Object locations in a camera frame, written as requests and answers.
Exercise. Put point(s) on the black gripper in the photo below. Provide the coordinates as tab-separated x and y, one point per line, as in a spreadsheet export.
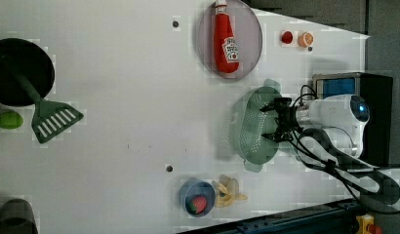
286	119

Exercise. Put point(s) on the green plastic strainer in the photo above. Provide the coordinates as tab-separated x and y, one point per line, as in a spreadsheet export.
249	123

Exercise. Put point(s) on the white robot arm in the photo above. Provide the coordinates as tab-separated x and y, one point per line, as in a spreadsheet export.
327	134

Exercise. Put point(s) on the red toy tomato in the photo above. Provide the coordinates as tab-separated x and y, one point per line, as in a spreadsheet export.
287	37

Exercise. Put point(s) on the red ketchup bottle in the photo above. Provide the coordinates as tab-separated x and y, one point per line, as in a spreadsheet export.
225	48

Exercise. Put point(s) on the orange slice toy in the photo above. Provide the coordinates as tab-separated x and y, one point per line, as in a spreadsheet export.
306	40

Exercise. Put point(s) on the peeled toy banana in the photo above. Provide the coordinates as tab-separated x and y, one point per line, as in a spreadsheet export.
228	192

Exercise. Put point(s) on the round grey plate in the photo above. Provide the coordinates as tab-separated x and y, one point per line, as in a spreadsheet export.
247	33

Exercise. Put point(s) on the silver toaster oven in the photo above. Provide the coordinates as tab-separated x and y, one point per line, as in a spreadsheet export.
376	90

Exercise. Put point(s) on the blue bowl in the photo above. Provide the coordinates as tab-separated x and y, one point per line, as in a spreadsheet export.
194	187

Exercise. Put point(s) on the toy strawberry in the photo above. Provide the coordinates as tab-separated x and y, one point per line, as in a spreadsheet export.
197	204

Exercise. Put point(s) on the yellow red emergency button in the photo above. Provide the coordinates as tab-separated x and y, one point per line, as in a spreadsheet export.
367	225

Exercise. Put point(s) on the green slotted spatula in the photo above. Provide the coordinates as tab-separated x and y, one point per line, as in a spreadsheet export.
50	118

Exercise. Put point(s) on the green lime toy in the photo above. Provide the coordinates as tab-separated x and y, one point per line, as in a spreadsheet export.
10	120

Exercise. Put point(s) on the black round pan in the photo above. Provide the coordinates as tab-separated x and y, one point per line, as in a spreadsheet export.
20	57

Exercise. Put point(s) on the dark grey cup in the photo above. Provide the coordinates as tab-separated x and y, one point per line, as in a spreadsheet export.
17	217

